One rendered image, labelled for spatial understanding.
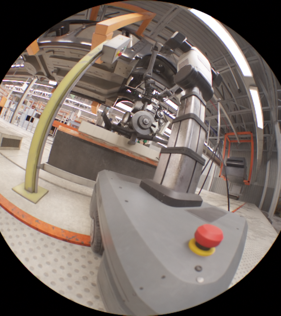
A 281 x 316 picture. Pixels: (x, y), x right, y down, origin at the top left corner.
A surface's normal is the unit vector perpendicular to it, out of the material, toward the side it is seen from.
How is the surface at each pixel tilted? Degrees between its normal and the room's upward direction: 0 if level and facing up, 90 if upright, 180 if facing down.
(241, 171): 90
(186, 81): 164
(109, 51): 180
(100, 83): 105
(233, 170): 90
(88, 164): 90
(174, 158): 90
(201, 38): 180
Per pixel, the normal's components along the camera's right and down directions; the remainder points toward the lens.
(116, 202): -0.38, -0.89
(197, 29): -0.32, 0.94
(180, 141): -0.85, -0.32
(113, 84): 0.43, 0.33
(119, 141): 0.40, 0.06
